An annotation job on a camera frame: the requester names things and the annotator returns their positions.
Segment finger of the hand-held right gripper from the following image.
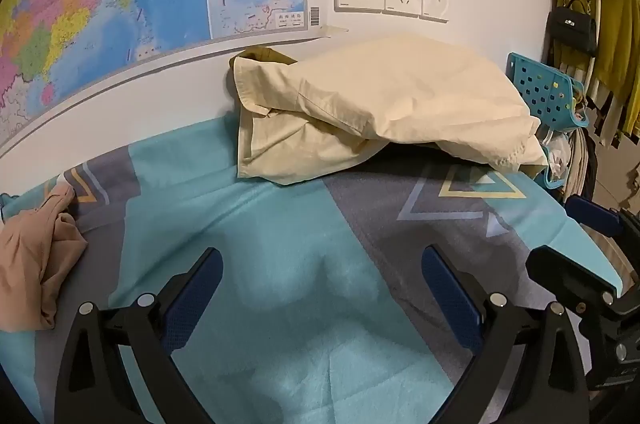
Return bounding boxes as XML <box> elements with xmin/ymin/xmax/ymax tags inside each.
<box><xmin>565</xmin><ymin>195</ymin><xmax>626</xmax><ymax>237</ymax></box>
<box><xmin>525</xmin><ymin>245</ymin><xmax>619</xmax><ymax>317</ymax></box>

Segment cream large cloth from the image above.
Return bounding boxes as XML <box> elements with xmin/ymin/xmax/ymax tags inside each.
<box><xmin>231</xmin><ymin>32</ymin><xmax>549</xmax><ymax>185</ymax></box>

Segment colourful wall map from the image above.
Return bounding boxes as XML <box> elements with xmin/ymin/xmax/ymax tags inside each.
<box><xmin>0</xmin><ymin>0</ymin><xmax>351</xmax><ymax>155</ymax></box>

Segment blue plastic basket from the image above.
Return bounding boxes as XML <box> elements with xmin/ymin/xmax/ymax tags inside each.
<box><xmin>507</xmin><ymin>52</ymin><xmax>591</xmax><ymax>129</ymax></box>

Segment striped hanging garment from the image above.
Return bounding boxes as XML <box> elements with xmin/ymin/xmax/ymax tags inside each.
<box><xmin>582</xmin><ymin>76</ymin><xmax>640</xmax><ymax>149</ymax></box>

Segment yellow-green hanging garment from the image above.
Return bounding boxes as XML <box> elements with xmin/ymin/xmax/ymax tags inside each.
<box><xmin>555</xmin><ymin>0</ymin><xmax>640</xmax><ymax>139</ymax></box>

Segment olive green garment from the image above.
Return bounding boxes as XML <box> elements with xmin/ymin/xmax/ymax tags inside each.
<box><xmin>229</xmin><ymin>46</ymin><xmax>300</xmax><ymax>77</ymax></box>

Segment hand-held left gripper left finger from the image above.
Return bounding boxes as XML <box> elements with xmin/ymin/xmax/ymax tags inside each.
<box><xmin>54</xmin><ymin>247</ymin><xmax>224</xmax><ymax>424</ymax></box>

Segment teal grey printed bed sheet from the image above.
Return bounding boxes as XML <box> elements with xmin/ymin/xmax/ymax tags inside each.
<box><xmin>0</xmin><ymin>114</ymin><xmax>626</xmax><ymax>424</ymax></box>

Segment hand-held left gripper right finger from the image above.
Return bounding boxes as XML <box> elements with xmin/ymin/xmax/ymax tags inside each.
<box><xmin>421</xmin><ymin>245</ymin><xmax>589</xmax><ymax>424</ymax></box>

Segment beige hanging clothes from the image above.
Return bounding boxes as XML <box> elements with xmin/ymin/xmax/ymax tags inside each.
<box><xmin>562</xmin><ymin>129</ymin><xmax>599</xmax><ymax>201</ymax></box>

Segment pink cloth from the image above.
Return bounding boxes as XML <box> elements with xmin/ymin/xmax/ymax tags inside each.
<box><xmin>0</xmin><ymin>183</ymin><xmax>88</xmax><ymax>332</ymax></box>

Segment black handbag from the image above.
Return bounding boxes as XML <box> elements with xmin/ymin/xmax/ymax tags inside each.
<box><xmin>546</xmin><ymin>0</ymin><xmax>600</xmax><ymax>57</ymax></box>

